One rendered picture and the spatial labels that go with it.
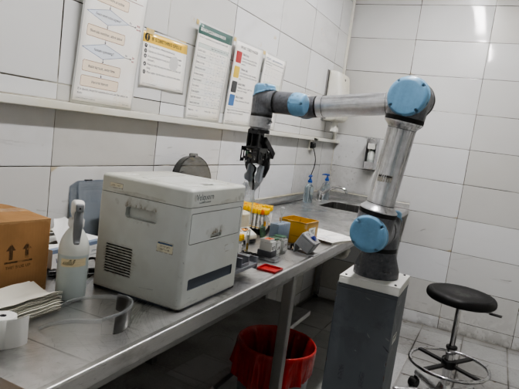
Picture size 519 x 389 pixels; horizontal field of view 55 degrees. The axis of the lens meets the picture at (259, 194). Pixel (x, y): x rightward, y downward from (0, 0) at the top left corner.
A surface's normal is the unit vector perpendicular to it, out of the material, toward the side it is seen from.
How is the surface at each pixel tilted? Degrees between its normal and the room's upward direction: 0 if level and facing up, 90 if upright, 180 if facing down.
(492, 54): 90
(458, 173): 90
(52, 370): 0
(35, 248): 90
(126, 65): 94
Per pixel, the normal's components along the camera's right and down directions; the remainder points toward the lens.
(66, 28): 0.89, 0.17
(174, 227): -0.44, 0.05
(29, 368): 0.13, -0.98
